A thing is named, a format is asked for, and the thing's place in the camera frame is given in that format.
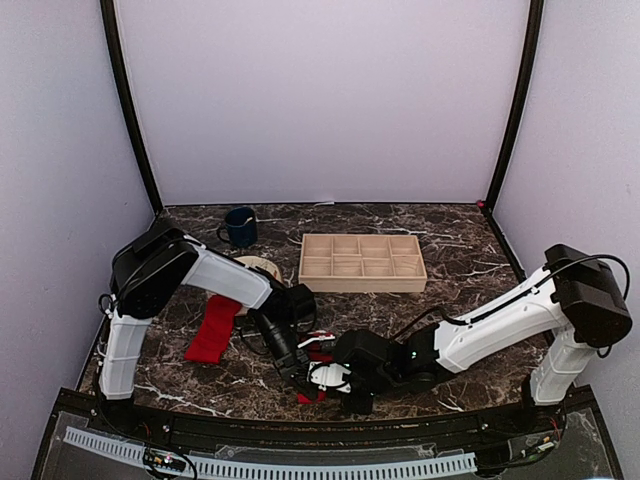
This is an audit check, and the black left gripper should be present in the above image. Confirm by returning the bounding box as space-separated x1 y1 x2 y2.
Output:
252 313 318 400

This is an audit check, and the red sock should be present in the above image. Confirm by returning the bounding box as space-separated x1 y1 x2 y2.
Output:
298 330 337 404
184 295 243 364

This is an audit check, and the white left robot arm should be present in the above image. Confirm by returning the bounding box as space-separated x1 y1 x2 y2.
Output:
99 219 318 436

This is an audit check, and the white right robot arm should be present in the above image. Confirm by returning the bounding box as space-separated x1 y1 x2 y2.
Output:
321 244 632 434

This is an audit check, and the red sock on plate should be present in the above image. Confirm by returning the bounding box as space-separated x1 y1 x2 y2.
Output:
184 295 243 364

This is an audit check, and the wooden compartment tray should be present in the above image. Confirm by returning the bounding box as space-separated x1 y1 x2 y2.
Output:
298 234 427 293

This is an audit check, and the cream plate with bird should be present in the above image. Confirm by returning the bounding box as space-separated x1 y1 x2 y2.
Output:
236 255 283 292

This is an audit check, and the dark blue mug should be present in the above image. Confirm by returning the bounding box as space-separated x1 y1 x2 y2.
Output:
216 207 258 249

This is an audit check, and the small circuit board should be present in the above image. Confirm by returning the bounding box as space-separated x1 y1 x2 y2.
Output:
143 449 187 473

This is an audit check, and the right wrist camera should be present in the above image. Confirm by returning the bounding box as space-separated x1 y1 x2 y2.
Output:
307 361 351 394

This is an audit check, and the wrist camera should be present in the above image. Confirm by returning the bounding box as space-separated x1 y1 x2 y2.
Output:
307 361 351 394
286 284 317 334

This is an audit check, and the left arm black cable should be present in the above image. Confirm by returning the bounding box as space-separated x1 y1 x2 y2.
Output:
234 319 274 357

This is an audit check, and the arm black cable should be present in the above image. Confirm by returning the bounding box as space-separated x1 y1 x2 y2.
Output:
394 254 631 359
234 319 274 357

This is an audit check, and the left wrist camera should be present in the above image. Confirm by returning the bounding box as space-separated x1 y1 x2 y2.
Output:
286 284 317 334

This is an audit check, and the white slotted cable duct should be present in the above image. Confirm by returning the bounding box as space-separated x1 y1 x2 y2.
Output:
62 427 478 479

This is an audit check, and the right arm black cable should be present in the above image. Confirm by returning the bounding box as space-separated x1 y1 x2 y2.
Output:
394 254 631 359

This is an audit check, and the black front table rail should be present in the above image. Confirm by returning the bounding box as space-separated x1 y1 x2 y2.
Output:
54 387 594 451

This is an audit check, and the left black frame post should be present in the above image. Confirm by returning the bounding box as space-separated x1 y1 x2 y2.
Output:
99 0 164 216

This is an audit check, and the black frame post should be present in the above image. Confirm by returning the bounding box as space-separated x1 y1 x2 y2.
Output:
483 0 545 217
99 0 164 216

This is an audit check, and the right black frame post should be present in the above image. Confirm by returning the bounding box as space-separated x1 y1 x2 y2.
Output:
483 0 545 217

